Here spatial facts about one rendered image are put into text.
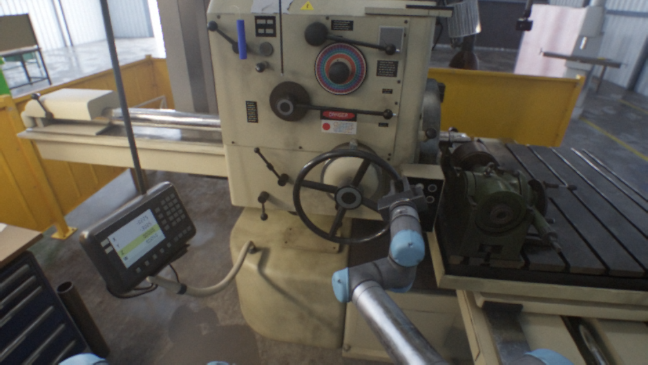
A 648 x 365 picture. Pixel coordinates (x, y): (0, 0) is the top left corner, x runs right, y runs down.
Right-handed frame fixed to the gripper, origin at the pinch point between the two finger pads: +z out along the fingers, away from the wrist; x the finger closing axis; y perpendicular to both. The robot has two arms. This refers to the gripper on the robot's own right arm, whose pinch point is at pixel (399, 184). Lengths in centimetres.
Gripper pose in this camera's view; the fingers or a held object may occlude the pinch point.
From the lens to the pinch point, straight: 102.5
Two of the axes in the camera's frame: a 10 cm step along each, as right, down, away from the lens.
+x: -8.9, 3.2, 3.1
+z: 1.4, -4.6, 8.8
